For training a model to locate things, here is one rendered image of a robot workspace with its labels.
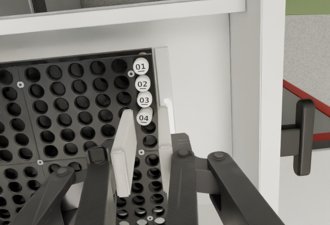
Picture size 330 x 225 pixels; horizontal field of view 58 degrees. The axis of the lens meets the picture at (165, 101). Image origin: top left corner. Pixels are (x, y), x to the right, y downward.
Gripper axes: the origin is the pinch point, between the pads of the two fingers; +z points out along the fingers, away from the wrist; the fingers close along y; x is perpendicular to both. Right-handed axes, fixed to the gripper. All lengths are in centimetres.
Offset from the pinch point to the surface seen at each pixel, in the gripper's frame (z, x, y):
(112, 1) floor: 96, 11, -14
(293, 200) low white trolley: 20.2, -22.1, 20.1
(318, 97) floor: 97, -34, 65
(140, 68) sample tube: 4.9, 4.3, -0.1
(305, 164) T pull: 5.0, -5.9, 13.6
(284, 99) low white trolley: 46, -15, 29
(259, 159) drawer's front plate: 3.5, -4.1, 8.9
